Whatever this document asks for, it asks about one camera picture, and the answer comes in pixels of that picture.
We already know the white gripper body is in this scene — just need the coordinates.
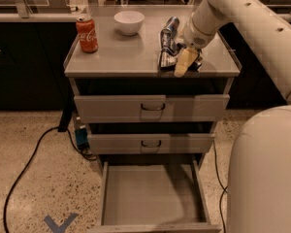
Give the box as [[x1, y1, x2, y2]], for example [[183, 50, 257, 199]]
[[182, 0, 229, 49]]

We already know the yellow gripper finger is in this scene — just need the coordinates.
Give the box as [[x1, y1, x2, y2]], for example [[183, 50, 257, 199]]
[[174, 47, 199, 78]]

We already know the blue chip bag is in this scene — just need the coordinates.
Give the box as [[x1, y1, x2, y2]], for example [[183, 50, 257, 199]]
[[158, 31, 202, 70]]

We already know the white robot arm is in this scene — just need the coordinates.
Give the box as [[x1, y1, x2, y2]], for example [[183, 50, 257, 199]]
[[175, 0, 291, 233]]

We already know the top grey drawer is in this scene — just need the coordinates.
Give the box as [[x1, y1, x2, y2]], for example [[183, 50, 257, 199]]
[[75, 94, 229, 123]]

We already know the grey drawer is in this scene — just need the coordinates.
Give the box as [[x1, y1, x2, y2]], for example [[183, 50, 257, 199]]
[[86, 158, 221, 233], [87, 133, 214, 154], [75, 94, 229, 123]]

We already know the grey drawer cabinet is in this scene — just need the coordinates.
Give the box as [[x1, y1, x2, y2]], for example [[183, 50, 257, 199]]
[[63, 5, 243, 160]]

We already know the middle grey drawer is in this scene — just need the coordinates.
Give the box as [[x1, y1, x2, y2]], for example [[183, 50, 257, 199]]
[[87, 133, 214, 154]]

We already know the bottom grey drawer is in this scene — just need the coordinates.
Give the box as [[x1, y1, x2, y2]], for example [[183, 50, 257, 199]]
[[86, 158, 221, 233]]

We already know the blue silver energy drink can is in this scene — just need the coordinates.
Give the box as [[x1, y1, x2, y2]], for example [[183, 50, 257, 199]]
[[162, 17, 179, 38]]

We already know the white bowl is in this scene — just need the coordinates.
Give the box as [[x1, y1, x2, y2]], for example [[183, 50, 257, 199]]
[[113, 11, 145, 36]]

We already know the orange soda can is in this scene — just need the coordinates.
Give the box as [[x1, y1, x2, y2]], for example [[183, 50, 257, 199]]
[[76, 17, 98, 53]]

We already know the blue power box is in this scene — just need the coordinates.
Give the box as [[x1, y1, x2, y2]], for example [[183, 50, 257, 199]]
[[75, 128, 89, 150]]

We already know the blue tape mark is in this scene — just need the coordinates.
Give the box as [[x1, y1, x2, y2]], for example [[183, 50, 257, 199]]
[[44, 213, 80, 233]]

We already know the black cable right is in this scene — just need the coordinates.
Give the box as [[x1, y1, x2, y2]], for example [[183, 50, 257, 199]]
[[212, 141, 229, 233]]

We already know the black cable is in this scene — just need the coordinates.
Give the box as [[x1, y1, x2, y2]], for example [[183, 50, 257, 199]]
[[212, 141, 229, 233], [2, 125, 97, 233]]

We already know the black cable left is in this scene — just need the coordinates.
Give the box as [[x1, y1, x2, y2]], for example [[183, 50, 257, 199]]
[[2, 125, 97, 233]]

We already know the black counter with rail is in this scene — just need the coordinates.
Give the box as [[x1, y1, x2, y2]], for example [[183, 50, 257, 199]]
[[0, 19, 287, 110]]

